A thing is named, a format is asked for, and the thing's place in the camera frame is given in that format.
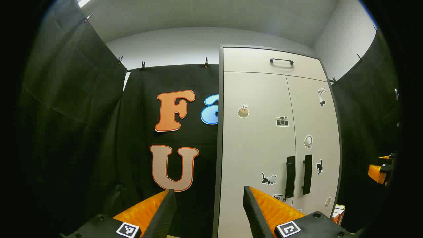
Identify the black backdrop cloth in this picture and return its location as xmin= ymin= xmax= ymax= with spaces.
xmin=20 ymin=0 xmax=402 ymax=238

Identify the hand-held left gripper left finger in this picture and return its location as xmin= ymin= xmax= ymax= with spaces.
xmin=64 ymin=189 xmax=177 ymax=238

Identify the white shoe cabinet door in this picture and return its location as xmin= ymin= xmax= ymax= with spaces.
xmin=218 ymin=72 xmax=297 ymax=238
xmin=286 ymin=75 xmax=341 ymax=217

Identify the white double-door shoe cabinet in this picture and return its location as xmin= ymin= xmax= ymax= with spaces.
xmin=213 ymin=45 xmax=343 ymax=238

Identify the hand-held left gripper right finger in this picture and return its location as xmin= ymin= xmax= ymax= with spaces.
xmin=243 ymin=186 xmax=361 ymax=238

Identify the white cabinet drawer front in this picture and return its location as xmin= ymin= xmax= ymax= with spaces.
xmin=223 ymin=47 xmax=328 ymax=82

